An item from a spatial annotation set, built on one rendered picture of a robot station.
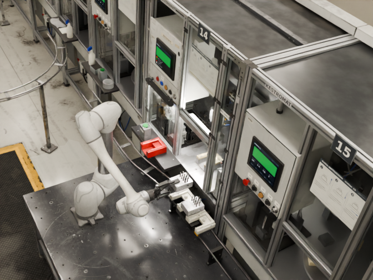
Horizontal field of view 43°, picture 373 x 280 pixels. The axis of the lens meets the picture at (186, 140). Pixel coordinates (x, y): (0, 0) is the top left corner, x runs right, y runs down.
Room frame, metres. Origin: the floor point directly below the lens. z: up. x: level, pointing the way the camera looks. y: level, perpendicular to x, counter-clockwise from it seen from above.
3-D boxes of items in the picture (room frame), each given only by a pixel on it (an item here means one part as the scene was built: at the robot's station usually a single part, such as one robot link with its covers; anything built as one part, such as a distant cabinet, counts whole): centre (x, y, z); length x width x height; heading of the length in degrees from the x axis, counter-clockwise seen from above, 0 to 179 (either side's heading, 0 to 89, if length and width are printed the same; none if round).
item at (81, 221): (2.18, 0.63, 0.71); 0.22 x 0.18 x 0.06; 35
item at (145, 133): (2.82, 0.31, 0.97); 0.08 x 0.08 x 0.12; 35
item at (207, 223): (2.17, -0.09, 0.84); 0.36 x 0.14 x 0.10; 35
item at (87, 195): (2.21, 0.63, 0.85); 0.18 x 0.16 x 0.22; 149
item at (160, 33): (2.89, 0.11, 1.60); 0.42 x 0.29 x 0.46; 35
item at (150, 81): (2.81, 0.23, 1.37); 0.36 x 0.04 x 0.04; 35
